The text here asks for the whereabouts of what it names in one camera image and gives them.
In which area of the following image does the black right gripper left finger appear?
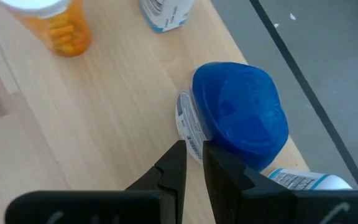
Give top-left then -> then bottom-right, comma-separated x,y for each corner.
4,139 -> 188,224

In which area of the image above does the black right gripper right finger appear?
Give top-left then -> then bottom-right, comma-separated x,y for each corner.
202,140 -> 358,224

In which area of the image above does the white medicine bottle blue label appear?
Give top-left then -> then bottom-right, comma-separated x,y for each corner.
267,167 -> 353,191
138,0 -> 195,34

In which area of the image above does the clear bottle blue cap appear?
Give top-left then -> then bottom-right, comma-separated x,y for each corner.
175,61 -> 290,172

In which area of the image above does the orange pill bottle white cap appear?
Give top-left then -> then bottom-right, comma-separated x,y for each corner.
0,0 -> 93,58

